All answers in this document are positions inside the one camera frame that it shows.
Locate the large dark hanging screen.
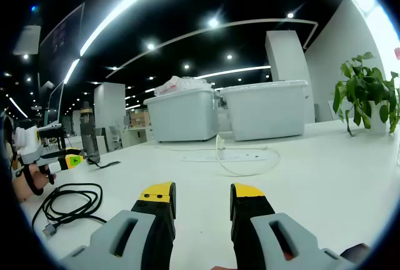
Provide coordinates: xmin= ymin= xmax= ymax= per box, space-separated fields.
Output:
xmin=37 ymin=2 xmax=86 ymax=85

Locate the person's left hand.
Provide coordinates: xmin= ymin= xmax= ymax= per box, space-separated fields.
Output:
xmin=12 ymin=162 xmax=58 ymax=203

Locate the white hanging sign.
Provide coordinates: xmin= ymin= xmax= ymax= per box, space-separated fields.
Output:
xmin=12 ymin=24 xmax=42 ymax=56

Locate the cardboard box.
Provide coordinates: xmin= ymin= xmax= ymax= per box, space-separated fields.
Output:
xmin=129 ymin=112 xmax=151 ymax=128

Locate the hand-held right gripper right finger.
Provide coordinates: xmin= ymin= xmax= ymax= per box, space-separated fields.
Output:
xmin=230 ymin=182 xmax=354 ymax=270

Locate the pile of plastic bags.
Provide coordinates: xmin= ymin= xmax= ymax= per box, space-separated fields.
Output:
xmin=154 ymin=75 xmax=215 ymax=96

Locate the white plant pot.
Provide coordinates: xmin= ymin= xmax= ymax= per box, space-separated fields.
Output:
xmin=362 ymin=99 xmax=388 ymax=135

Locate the dark water bottle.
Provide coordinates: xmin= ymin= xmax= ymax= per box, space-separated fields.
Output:
xmin=79 ymin=101 xmax=101 ymax=163

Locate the lidded white storage box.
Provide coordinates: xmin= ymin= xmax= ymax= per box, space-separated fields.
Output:
xmin=220 ymin=79 xmax=309 ymax=142

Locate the green potted plant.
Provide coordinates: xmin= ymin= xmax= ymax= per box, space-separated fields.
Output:
xmin=332 ymin=51 xmax=400 ymax=136

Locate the open white storage box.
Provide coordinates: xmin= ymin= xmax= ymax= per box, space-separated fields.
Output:
xmin=142 ymin=87 xmax=221 ymax=143

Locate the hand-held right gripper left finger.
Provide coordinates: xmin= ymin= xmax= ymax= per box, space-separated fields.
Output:
xmin=59 ymin=181 xmax=177 ymax=270

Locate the small black clip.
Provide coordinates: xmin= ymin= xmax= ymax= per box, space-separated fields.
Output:
xmin=89 ymin=158 xmax=121 ymax=169

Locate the white power strip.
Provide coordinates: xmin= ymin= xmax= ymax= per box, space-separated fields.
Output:
xmin=181 ymin=152 xmax=269 ymax=162

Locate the white desktop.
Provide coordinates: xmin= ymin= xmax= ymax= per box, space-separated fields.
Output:
xmin=18 ymin=119 xmax=400 ymax=270

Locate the white charging cable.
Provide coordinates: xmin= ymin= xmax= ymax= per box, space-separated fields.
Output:
xmin=215 ymin=146 xmax=281 ymax=178

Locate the black data cable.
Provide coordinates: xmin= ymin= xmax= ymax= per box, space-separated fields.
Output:
xmin=31 ymin=182 xmax=109 ymax=239

